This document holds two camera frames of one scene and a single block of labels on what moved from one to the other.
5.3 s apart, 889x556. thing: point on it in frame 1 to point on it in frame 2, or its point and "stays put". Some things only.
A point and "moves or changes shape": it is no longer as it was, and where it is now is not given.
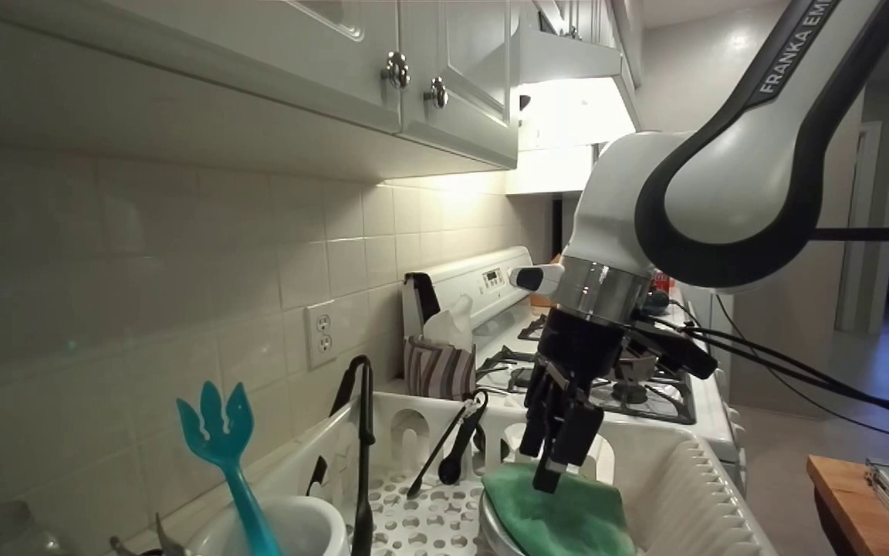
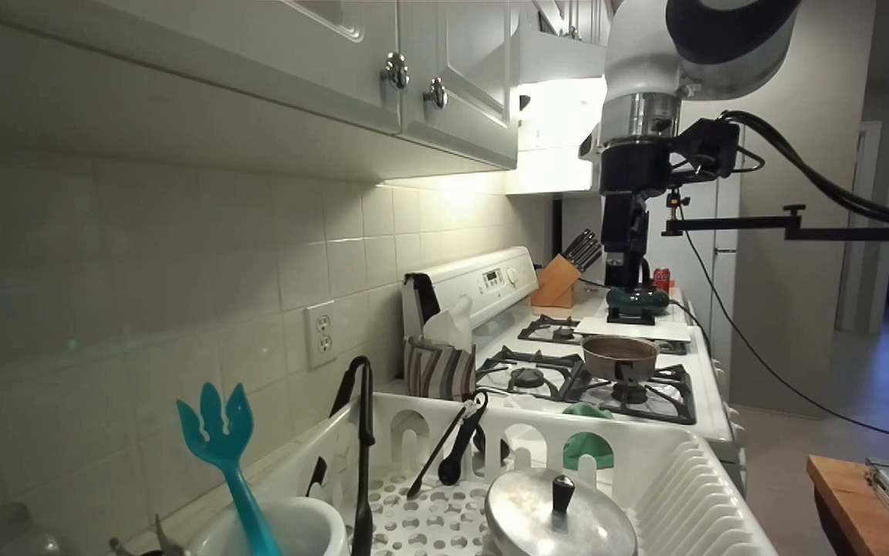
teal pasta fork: (226, 439) stays put
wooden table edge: (855, 510) stays put
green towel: (581, 517) moves or changes shape
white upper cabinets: (356, 90) stays put
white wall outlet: (323, 335) stays put
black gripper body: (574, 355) to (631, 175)
